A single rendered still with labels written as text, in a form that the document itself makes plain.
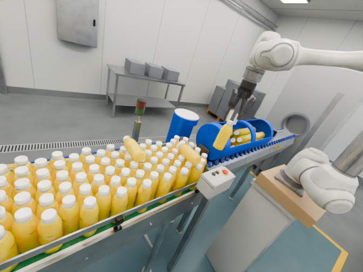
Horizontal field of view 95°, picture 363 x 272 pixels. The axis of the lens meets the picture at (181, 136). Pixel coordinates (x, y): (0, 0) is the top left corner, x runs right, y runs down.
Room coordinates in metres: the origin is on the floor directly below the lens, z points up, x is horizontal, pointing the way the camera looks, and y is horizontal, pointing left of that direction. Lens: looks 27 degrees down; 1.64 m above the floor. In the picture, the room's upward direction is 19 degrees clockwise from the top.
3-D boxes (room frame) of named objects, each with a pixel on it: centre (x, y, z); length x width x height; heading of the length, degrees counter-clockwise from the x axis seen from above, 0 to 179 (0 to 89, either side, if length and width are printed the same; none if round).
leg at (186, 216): (1.11, -0.29, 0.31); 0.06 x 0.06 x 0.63; 48
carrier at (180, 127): (1.73, 0.02, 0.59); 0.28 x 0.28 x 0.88
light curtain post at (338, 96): (1.98, -1.44, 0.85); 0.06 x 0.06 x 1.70; 48
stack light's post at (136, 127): (1.07, 0.33, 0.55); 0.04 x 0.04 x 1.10; 48
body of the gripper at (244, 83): (0.91, -0.24, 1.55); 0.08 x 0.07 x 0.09; 47
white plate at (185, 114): (1.73, 0.02, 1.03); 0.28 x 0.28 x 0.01
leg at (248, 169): (1.83, -0.95, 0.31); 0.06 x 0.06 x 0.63; 48
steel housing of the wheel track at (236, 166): (1.88, -0.90, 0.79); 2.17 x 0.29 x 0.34; 138
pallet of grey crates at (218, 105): (5.21, -1.20, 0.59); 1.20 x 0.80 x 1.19; 42
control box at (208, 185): (0.76, -0.27, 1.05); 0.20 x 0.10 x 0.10; 138
